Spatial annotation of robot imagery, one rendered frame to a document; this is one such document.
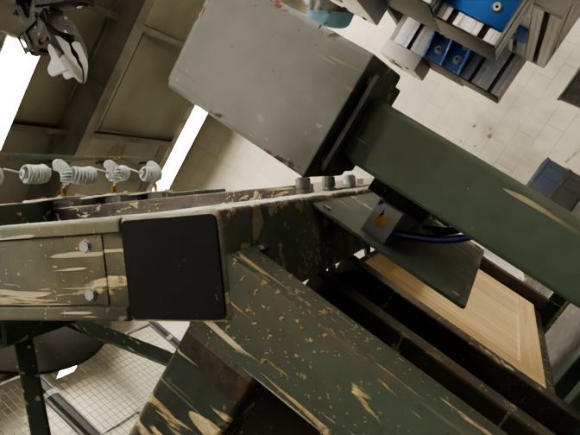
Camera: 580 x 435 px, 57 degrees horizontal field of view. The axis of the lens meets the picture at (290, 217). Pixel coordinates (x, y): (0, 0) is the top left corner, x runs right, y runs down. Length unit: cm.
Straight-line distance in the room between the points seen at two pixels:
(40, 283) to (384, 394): 40
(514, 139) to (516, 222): 592
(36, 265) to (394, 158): 41
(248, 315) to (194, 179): 698
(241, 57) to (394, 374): 31
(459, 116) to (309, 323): 599
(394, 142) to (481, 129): 592
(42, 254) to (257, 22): 35
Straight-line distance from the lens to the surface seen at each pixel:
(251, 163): 707
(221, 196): 160
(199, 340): 56
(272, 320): 51
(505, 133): 639
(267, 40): 50
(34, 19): 117
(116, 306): 60
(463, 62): 119
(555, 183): 536
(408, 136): 48
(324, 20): 141
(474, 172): 47
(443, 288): 73
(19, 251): 69
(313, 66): 48
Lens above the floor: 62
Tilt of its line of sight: 16 degrees up
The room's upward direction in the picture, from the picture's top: 55 degrees counter-clockwise
